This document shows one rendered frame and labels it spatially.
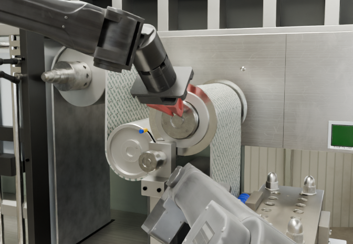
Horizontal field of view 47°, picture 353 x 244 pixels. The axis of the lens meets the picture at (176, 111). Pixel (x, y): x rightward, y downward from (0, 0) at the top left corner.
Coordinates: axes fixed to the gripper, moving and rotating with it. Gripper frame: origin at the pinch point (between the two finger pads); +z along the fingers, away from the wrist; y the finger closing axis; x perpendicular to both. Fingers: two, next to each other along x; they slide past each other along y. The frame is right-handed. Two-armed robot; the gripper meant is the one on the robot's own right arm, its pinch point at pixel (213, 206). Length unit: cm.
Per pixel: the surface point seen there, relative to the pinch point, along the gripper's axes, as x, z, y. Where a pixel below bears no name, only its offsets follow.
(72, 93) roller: 18.7, -12.2, -33.5
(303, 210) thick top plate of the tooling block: 4.8, 16.1, 16.3
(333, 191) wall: 72, 280, 19
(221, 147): 12.3, -1.8, 0.2
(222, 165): 9.1, 0.9, 0.2
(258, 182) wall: 67, 257, -40
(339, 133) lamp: 25.5, 19.9, 23.1
